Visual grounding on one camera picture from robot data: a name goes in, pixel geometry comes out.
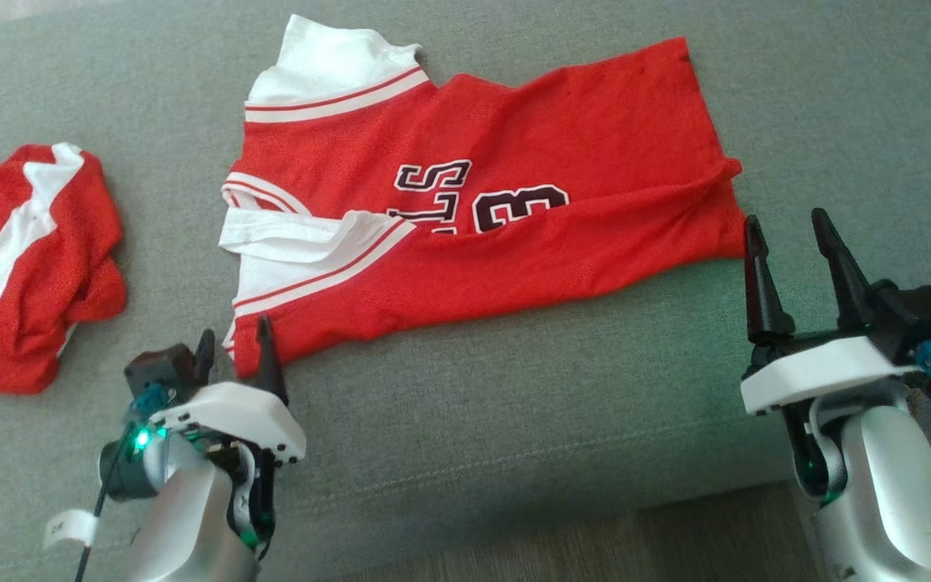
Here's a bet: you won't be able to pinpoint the white cable label tag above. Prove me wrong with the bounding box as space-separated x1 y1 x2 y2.
44 508 101 551

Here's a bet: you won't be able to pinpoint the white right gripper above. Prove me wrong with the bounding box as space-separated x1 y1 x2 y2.
740 208 919 418

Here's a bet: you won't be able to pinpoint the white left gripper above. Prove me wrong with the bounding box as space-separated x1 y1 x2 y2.
149 315 307 467

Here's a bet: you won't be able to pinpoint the red basketball jersey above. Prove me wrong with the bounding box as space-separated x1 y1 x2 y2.
219 14 749 381

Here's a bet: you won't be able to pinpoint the red shorts with white stripe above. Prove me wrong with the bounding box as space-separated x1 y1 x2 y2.
0 143 128 395

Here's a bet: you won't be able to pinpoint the grey sofa seat cushion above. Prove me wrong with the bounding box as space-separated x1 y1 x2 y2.
0 0 931 582

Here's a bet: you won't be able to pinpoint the left camera cable blue connector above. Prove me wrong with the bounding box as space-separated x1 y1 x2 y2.
74 384 177 582

